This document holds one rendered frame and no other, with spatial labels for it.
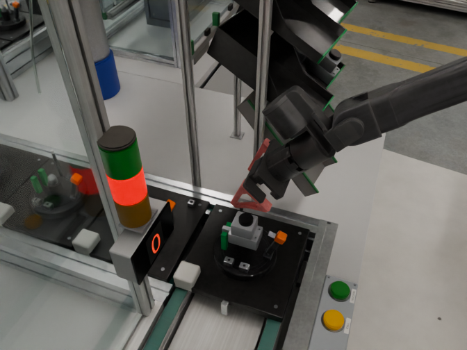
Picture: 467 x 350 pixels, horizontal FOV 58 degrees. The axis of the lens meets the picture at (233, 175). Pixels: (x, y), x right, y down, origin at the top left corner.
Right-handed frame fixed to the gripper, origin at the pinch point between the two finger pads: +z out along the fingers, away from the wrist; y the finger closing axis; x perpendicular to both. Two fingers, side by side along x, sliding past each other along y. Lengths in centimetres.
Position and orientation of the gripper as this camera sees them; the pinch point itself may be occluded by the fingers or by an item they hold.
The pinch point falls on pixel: (244, 185)
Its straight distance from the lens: 80.6
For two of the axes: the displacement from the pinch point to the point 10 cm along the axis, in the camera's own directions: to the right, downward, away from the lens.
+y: -3.5, 6.4, -6.8
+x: 6.9, 6.7, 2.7
